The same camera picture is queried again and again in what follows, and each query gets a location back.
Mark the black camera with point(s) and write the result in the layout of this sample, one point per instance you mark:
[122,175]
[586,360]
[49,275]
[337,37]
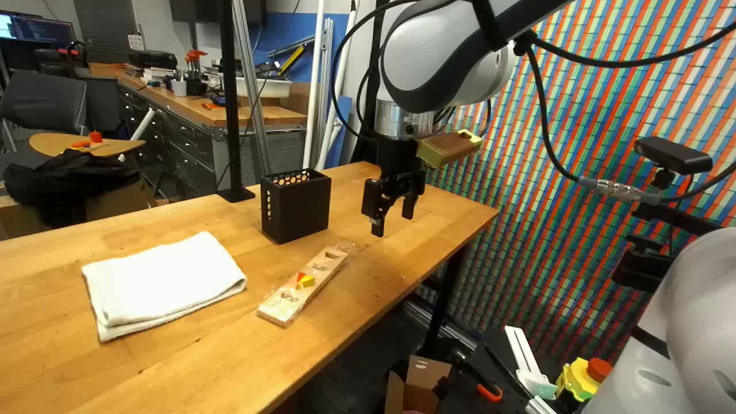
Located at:
[675,152]

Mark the black perforated box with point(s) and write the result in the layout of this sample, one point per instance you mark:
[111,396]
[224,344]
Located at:
[299,208]

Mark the black table leg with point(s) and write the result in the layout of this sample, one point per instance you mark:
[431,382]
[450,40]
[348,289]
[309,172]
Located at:
[445,306]

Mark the computer monitor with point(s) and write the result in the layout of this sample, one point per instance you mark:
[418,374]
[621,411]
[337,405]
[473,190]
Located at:
[34,29]

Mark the wooden workbench with drawers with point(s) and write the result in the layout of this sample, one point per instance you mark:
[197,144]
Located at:
[192,115]

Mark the white pole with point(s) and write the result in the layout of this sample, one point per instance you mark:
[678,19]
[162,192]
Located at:
[314,83]

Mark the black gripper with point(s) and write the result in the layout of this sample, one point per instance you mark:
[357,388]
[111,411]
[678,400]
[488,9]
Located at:
[398,157]

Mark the blue panel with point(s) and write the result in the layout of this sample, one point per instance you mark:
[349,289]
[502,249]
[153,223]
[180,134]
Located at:
[306,30]

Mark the grey office chair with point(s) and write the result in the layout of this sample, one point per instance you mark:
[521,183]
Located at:
[42,99]

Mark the yellow red emergency stop button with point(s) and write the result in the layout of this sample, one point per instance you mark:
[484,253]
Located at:
[577,381]

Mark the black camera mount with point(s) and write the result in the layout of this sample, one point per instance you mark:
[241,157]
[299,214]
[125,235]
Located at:
[645,266]

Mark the small orange object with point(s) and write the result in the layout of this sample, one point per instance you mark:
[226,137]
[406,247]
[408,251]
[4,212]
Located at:
[93,139]

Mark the red tool on stand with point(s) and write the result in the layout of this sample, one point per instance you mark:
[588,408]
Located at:
[196,69]

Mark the black flat device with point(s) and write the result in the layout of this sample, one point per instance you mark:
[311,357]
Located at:
[153,58]

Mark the black upright pole stand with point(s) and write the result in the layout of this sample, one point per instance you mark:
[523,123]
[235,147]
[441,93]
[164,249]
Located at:
[231,99]

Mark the white metal bracket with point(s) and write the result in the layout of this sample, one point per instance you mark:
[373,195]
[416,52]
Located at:
[524,360]

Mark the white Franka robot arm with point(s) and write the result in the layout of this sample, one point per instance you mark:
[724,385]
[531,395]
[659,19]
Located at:
[445,54]

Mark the tan wrist camera box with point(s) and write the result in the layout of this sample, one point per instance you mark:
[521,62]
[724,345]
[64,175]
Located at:
[448,147]

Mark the black bag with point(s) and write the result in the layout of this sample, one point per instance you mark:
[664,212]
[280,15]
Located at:
[69,180]

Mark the wooden puzzle board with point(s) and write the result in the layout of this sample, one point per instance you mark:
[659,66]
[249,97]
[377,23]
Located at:
[302,285]

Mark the small cardboard box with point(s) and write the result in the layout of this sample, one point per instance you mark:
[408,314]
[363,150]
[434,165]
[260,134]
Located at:
[416,375]

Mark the round wooden side table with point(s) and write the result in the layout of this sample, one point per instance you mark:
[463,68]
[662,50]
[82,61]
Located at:
[54,144]

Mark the white terry cloth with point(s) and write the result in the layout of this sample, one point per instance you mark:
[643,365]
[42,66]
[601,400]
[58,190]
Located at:
[156,283]

